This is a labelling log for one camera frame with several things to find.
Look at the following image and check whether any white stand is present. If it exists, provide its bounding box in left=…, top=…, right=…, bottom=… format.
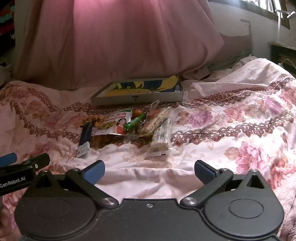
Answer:
left=268, top=9, right=293, bottom=45

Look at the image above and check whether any dark stick packet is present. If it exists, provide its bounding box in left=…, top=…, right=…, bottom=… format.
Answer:
left=76, top=122, right=94, bottom=158

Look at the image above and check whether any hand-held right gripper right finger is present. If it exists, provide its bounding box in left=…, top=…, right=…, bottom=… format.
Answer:
left=180, top=160, right=271, bottom=207

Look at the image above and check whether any dark nightstand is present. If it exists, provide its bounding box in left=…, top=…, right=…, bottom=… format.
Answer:
left=268, top=43, right=296, bottom=77

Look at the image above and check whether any snack packet with portrait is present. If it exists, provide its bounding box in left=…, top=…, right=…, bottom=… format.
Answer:
left=95, top=108, right=132, bottom=136

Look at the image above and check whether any grey box yellow blue print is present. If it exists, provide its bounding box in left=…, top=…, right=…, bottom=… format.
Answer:
left=90, top=75, right=189, bottom=106

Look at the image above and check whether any green sausage stick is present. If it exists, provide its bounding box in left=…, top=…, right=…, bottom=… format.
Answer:
left=123, top=111, right=148, bottom=131

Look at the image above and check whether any pink pillow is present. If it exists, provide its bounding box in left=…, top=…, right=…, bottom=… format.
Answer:
left=13, top=0, right=225, bottom=91

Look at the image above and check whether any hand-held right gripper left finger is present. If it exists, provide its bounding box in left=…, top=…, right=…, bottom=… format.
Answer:
left=28, top=160, right=119, bottom=208

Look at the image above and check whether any white cable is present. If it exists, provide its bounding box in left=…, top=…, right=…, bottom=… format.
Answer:
left=281, top=59, right=296, bottom=70

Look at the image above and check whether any clear puffed rice bar packet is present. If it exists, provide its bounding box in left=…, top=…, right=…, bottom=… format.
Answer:
left=141, top=107, right=173, bottom=135

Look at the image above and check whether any brown snack packet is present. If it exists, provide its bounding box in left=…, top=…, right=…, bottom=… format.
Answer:
left=91, top=134, right=111, bottom=149

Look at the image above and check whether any white biscuit packet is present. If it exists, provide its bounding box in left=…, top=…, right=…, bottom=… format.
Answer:
left=145, top=118, right=176, bottom=159

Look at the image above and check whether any green cloth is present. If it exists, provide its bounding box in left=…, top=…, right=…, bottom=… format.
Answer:
left=208, top=52, right=253, bottom=71

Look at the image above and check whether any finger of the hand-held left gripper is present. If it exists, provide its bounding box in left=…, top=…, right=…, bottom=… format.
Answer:
left=14, top=153, right=51, bottom=172
left=0, top=153, right=18, bottom=167

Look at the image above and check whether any window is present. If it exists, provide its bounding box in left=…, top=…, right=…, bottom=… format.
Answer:
left=254, top=0, right=296, bottom=24

